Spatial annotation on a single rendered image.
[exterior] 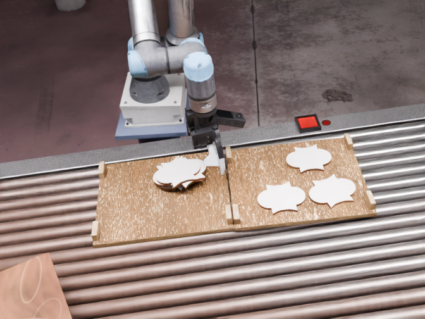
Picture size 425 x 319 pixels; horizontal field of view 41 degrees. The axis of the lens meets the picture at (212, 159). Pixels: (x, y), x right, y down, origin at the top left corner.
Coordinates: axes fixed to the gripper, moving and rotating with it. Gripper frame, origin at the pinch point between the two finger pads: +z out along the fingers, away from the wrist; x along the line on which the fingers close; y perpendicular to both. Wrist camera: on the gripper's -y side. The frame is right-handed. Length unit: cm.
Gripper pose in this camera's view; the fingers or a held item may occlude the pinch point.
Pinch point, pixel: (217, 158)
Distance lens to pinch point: 170.5
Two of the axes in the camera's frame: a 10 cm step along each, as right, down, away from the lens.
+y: -9.5, 2.6, -1.5
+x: 2.8, 6.1, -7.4
